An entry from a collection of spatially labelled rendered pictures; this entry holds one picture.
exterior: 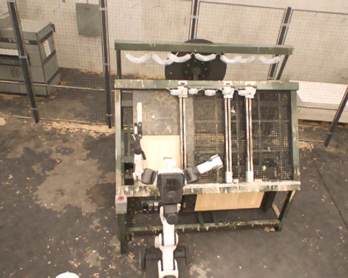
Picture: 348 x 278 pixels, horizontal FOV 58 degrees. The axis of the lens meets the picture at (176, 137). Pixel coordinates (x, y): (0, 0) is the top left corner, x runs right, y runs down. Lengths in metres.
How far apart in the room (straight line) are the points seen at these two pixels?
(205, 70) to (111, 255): 2.57
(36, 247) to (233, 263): 2.40
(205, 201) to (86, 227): 1.60
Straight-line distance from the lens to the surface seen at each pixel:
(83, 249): 4.23
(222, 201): 4.26
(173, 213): 3.10
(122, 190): 3.59
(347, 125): 7.58
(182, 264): 3.86
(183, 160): 3.63
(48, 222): 4.59
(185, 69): 4.03
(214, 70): 4.13
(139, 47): 3.82
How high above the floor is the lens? 3.40
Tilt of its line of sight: 35 degrees down
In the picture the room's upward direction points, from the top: 5 degrees clockwise
